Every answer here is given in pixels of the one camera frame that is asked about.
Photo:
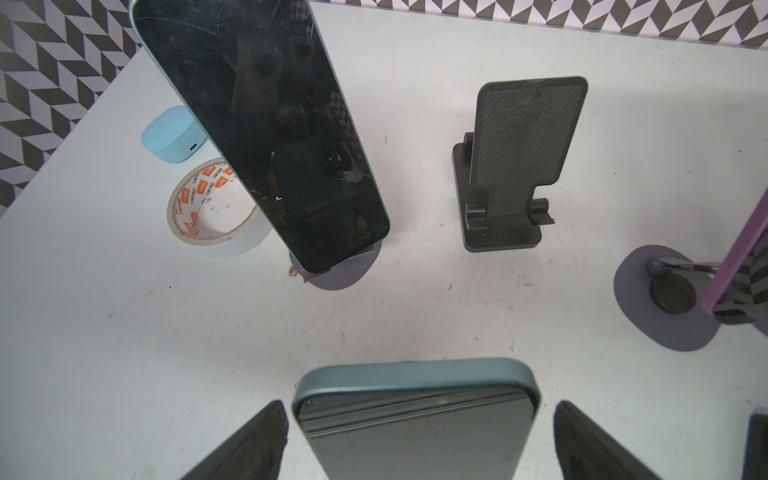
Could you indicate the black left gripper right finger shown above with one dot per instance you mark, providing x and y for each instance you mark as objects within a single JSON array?
[{"x": 585, "y": 451}]

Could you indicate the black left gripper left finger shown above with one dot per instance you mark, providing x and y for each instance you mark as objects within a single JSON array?
[{"x": 253, "y": 452}]

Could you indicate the purple round stand purple phone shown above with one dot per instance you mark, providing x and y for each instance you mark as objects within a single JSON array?
[{"x": 662, "y": 302}]

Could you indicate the purple round stand back left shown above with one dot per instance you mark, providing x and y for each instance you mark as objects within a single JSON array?
[{"x": 342, "y": 275}]

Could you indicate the purple phone on stand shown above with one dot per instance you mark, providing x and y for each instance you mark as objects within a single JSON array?
[{"x": 737, "y": 293}]

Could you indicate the clear packing tape roll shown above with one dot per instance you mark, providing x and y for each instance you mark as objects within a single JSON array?
[{"x": 211, "y": 210}]

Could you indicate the light blue earbuds case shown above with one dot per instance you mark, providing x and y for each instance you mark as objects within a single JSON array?
[{"x": 174, "y": 135}]

